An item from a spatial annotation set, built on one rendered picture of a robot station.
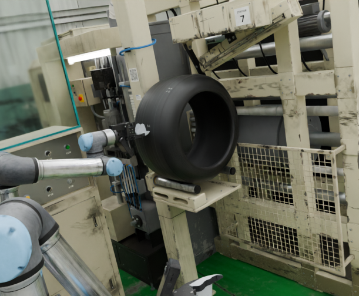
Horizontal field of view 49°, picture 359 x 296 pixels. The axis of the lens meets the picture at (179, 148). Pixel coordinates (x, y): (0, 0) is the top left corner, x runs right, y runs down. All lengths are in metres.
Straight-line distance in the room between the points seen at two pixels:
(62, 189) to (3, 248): 1.58
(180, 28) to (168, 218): 1.13
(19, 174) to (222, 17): 1.22
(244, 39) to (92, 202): 1.29
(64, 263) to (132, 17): 1.52
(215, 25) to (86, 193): 1.22
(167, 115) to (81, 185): 0.83
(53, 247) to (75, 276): 0.09
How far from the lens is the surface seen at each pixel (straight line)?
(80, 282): 1.04
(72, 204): 2.39
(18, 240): 0.83
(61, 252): 1.02
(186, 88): 1.93
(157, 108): 1.91
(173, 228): 2.46
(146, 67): 2.24
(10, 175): 1.50
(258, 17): 1.97
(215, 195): 2.15
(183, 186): 2.06
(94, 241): 2.51
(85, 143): 1.71
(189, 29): 2.24
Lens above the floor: 1.62
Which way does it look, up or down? 15 degrees down
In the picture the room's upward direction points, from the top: 11 degrees counter-clockwise
